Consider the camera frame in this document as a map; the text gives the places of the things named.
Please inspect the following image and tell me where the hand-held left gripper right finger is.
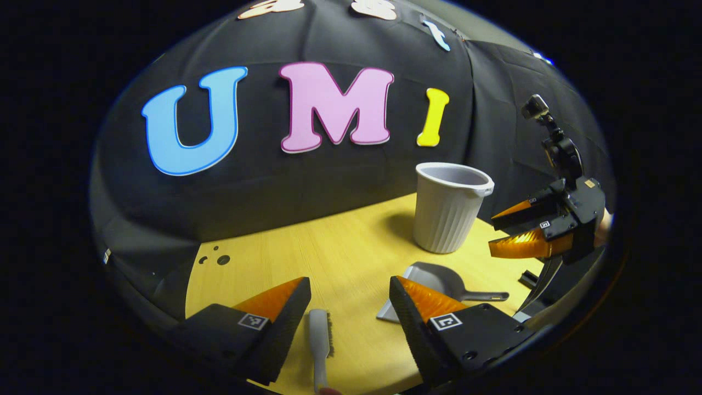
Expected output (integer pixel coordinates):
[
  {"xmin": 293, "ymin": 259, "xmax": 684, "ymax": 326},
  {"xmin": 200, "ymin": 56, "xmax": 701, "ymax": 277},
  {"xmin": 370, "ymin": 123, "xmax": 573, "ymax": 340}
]
[{"xmin": 389, "ymin": 275, "xmax": 536, "ymax": 388}]

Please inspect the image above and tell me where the white ribbed garbage bin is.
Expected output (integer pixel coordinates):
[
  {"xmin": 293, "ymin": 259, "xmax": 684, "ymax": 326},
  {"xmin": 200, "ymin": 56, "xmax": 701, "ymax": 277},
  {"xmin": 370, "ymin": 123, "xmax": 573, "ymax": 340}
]
[{"xmin": 413, "ymin": 162, "xmax": 495, "ymax": 255}]

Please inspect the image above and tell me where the grey dustpan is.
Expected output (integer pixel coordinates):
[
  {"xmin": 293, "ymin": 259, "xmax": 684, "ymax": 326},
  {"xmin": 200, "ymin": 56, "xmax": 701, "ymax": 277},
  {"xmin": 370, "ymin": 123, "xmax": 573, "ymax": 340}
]
[{"xmin": 376, "ymin": 262, "xmax": 510, "ymax": 323}]

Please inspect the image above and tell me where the wooden desktop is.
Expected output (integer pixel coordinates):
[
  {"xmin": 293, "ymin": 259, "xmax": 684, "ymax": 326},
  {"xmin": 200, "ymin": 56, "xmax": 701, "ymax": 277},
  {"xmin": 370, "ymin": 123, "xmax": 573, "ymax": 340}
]
[{"xmin": 185, "ymin": 192, "xmax": 549, "ymax": 395}]

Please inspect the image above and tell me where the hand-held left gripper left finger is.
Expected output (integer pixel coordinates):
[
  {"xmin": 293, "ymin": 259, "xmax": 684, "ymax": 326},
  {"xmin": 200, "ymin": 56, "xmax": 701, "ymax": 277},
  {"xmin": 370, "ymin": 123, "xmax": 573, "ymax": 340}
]
[{"xmin": 163, "ymin": 276, "xmax": 312, "ymax": 386}]

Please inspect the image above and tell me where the small grey broom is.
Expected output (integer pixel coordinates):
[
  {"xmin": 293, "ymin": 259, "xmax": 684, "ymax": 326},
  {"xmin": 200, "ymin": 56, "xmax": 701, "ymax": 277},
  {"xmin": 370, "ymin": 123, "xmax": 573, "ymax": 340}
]
[{"xmin": 308, "ymin": 308, "xmax": 334, "ymax": 393}]

